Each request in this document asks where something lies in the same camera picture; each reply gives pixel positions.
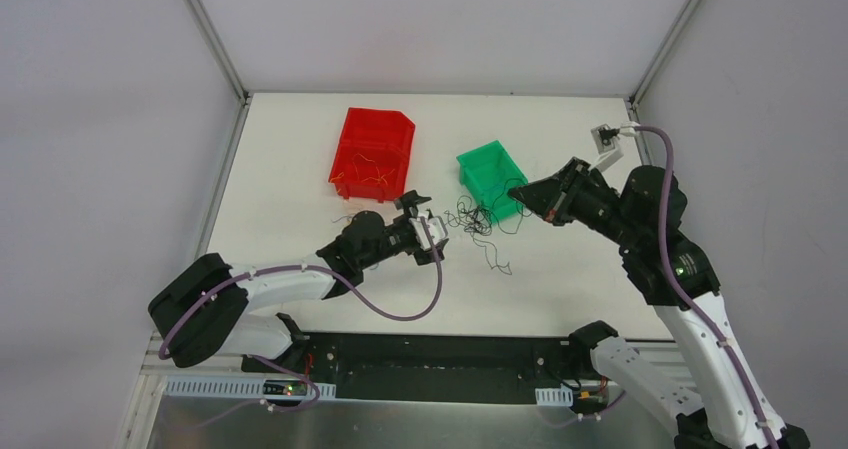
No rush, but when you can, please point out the black cable tangle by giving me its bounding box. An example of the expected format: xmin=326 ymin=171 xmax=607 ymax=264
xmin=442 ymin=177 xmax=535 ymax=277

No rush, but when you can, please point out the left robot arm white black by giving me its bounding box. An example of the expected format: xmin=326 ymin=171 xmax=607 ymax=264
xmin=148 ymin=191 xmax=449 ymax=374

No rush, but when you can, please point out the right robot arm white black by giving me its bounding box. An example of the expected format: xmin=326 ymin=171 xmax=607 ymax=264
xmin=508 ymin=158 xmax=810 ymax=448

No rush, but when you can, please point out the green plastic bin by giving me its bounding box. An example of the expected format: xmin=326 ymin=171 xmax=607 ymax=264
xmin=456 ymin=140 xmax=528 ymax=222

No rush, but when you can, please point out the red plastic bin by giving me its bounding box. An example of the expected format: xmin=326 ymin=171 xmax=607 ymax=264
xmin=328 ymin=107 xmax=416 ymax=203

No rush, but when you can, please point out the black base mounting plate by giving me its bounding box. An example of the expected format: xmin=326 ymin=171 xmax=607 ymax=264
xmin=274 ymin=332 xmax=600 ymax=405

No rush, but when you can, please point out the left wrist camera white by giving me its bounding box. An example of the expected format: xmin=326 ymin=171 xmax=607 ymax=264
xmin=409 ymin=214 xmax=449 ymax=250

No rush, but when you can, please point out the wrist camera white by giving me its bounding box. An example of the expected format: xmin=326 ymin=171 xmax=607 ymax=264
xmin=409 ymin=214 xmax=449 ymax=250
xmin=590 ymin=124 xmax=623 ymax=173

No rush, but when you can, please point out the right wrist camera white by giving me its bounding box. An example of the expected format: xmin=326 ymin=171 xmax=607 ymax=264
xmin=590 ymin=124 xmax=623 ymax=173

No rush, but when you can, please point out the right white cable duct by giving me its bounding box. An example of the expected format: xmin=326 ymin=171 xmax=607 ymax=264
xmin=534 ymin=385 xmax=574 ymax=408

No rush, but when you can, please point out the white cable duct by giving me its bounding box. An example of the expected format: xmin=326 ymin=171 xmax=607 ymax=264
xmin=534 ymin=385 xmax=574 ymax=408
xmin=163 ymin=376 xmax=337 ymax=401

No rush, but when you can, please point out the left white cable duct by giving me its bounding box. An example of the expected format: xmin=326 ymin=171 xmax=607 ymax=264
xmin=163 ymin=376 xmax=337 ymax=401

